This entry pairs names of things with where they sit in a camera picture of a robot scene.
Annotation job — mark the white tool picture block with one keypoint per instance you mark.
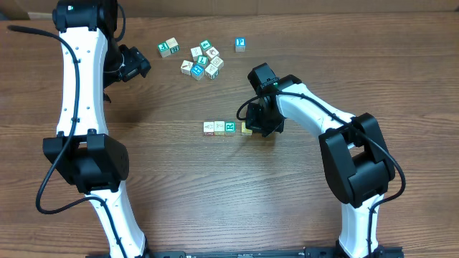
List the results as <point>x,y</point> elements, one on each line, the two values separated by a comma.
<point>186,67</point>

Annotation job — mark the blue top block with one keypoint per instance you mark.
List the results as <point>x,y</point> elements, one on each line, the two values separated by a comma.
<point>197,72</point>

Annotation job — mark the green F letter block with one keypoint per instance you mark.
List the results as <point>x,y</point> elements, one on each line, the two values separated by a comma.
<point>164,49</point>

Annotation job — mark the cardboard back panel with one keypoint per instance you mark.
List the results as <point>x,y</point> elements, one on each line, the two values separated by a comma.
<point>160,8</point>

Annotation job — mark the yellow top block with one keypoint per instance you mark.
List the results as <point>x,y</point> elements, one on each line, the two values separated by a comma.
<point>219,127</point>

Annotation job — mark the white block green side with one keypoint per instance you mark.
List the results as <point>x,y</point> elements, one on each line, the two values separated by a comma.
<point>173,45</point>

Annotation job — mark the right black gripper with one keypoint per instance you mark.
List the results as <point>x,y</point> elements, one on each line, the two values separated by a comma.
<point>254,124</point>

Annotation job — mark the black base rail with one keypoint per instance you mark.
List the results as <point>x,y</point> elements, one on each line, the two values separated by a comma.
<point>308,252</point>

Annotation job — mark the white block dark side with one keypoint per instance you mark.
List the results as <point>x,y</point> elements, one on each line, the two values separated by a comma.
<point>211,71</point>

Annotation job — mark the white plain picture block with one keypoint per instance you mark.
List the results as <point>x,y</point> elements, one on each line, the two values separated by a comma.
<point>196,53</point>

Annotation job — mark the green R letter block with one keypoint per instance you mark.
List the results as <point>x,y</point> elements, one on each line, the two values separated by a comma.
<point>230,127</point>

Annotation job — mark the yellow block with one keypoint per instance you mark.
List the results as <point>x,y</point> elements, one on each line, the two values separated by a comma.
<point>245,130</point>
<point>219,127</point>

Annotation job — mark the white block red side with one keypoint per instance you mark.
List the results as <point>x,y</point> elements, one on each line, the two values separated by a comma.
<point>208,128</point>

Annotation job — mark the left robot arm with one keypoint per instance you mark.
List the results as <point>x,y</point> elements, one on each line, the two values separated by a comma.
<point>82,151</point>

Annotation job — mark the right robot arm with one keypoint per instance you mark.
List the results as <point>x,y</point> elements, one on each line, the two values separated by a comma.
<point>356,162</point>

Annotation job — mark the blue P letter block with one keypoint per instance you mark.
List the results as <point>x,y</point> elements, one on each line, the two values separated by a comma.
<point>240,44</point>

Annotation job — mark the green top picture block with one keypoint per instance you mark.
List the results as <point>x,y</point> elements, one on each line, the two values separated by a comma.
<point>205,45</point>

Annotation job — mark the white grid picture block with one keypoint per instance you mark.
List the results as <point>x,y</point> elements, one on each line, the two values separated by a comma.
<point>218,62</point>

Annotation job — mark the green J letter block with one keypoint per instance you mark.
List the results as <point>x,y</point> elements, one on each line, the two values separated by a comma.
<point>202,61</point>

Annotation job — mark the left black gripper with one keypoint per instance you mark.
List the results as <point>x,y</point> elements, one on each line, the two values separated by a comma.
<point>137,63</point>

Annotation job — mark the white red picture block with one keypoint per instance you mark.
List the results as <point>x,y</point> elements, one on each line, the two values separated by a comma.
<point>212,52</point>

